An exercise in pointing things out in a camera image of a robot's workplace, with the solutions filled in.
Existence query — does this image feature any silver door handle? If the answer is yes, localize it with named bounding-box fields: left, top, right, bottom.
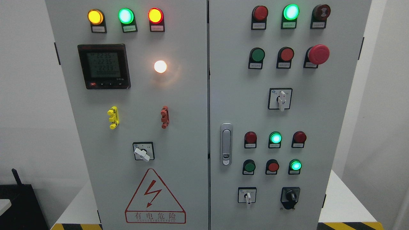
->
left=220, top=123, right=233, bottom=165

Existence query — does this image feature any green lit indicator top right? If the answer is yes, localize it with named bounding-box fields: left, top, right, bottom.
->
left=281, top=4, right=299, bottom=29

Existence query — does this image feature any red terminal connector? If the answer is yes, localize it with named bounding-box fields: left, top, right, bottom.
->
left=160, top=106, right=170, bottom=129

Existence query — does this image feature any white rotary switch lower right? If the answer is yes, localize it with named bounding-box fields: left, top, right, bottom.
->
left=237, top=187, right=257, bottom=209

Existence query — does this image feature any red emergency stop button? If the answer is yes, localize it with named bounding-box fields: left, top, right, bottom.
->
left=303, top=44, right=330, bottom=69

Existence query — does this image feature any red push button upper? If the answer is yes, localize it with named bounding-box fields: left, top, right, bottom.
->
left=276, top=47, right=295, bottom=69

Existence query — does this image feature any red indicator light top right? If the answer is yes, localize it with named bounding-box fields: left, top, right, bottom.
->
left=251, top=5, right=268, bottom=30

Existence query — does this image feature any black box with antenna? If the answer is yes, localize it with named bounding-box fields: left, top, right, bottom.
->
left=0, top=169, right=49, bottom=230

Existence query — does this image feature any yellow terminal connector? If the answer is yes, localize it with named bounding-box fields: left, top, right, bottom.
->
left=107, top=106, right=120, bottom=130

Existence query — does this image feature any green push button upper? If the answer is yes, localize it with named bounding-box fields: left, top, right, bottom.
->
left=248, top=47, right=265, bottom=70

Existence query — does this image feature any black digital power meter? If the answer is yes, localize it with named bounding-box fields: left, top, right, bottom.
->
left=77, top=43, right=131, bottom=90

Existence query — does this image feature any black rotary knob switch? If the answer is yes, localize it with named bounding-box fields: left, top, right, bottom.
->
left=281, top=187, right=300, bottom=210

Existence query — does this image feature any green lit indicator middle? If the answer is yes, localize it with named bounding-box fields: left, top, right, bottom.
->
left=268, top=131, right=282, bottom=149

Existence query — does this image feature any yellow indicator light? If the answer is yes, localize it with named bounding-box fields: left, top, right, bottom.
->
left=88, top=9, right=107, bottom=33

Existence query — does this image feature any red lit indicator light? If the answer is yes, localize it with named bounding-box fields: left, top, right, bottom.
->
left=148, top=8, right=165, bottom=32

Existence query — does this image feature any green lit indicator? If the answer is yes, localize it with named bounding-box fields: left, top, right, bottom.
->
left=268, top=131, right=282, bottom=149
left=281, top=4, right=299, bottom=29

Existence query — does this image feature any red push button lower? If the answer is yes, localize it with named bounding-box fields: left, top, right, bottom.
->
left=265, top=159, right=280, bottom=175

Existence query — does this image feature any red push button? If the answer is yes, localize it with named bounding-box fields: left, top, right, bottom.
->
left=265, top=159, right=280, bottom=175
left=276, top=47, right=295, bottom=69

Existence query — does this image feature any grey cabinet door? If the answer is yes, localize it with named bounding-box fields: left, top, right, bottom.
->
left=46, top=0, right=208, bottom=230
left=209, top=0, right=371, bottom=230

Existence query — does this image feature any green indicator light top left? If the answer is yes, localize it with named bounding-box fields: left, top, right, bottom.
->
left=118, top=8, right=138, bottom=33

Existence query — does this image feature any dark red buzzer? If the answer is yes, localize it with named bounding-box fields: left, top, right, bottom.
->
left=311, top=4, right=331, bottom=29

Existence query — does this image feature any green lit push button lower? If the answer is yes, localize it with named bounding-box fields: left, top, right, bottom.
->
left=288, top=159, right=302, bottom=175

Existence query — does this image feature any grey left cabinet door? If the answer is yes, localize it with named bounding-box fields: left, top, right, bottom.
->
left=46, top=0, right=208, bottom=230

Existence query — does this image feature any red indicator light middle right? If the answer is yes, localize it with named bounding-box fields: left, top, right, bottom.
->
left=291, top=131, right=307, bottom=148

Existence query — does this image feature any red indicator light middle left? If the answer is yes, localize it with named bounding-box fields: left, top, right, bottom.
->
left=244, top=131, right=257, bottom=149

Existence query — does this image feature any grey right cabinet door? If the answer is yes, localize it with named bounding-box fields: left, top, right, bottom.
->
left=209, top=0, right=371, bottom=230

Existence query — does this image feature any white rotary switch left door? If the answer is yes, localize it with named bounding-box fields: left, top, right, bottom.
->
left=132, top=142, right=155, bottom=162

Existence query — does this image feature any white rotary switch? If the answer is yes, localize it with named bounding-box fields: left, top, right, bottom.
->
left=268, top=88, right=293, bottom=111
left=237, top=187, right=257, bottom=209

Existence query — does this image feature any red electric warning sticker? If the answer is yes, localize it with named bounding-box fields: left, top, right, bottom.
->
left=125, top=168, right=186, bottom=224

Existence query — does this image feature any white lit indicator light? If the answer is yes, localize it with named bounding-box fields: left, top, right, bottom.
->
left=154, top=60, right=167, bottom=74

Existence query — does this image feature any white rotary switch upper right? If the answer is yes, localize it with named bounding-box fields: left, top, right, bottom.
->
left=268, top=88, right=293, bottom=111

